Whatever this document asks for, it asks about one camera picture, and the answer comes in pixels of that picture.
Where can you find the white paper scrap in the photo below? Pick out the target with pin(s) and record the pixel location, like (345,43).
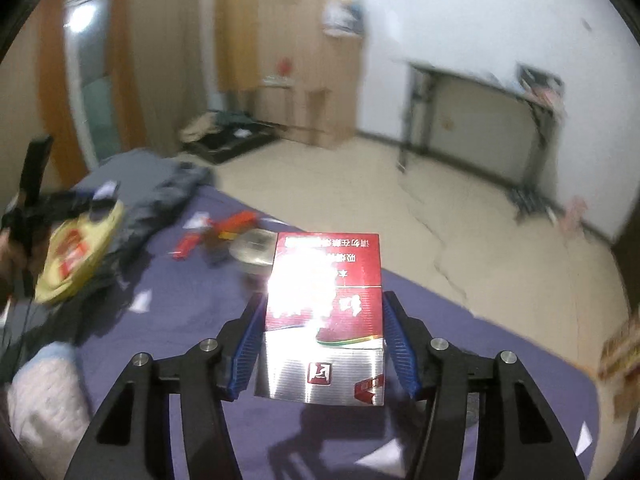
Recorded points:
(141,301)
(197,221)
(382,457)
(583,440)

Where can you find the round metal tin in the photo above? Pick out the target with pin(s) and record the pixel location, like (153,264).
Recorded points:
(252,250)

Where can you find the wooden wardrobe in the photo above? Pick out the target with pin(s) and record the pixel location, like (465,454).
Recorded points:
(295,50)

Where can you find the pink pillow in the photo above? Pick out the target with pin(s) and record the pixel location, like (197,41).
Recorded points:
(47,400)

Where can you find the orange and red toy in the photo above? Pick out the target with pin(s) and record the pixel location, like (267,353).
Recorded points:
(240,224)

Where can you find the grey garment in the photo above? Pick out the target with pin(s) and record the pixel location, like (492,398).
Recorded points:
(160,205)

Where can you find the white hanging bag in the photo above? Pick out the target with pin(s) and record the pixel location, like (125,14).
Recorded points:
(345,10)

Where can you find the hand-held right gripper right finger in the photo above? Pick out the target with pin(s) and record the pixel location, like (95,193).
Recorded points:
(402,350)

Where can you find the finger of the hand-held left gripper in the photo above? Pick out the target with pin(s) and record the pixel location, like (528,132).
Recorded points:
(75,202)

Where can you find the metal folding table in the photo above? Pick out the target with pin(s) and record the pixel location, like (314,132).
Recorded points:
(480,80)

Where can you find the pale yellow plastic basin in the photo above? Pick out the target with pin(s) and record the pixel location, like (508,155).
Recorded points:
(102,240)

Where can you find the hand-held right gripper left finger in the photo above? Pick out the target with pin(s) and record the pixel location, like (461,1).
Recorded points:
(242,355)

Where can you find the red and silver cigarette box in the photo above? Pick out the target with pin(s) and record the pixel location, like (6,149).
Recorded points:
(325,370)

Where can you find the black floor tray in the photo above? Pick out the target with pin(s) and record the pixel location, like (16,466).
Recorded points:
(230,140)

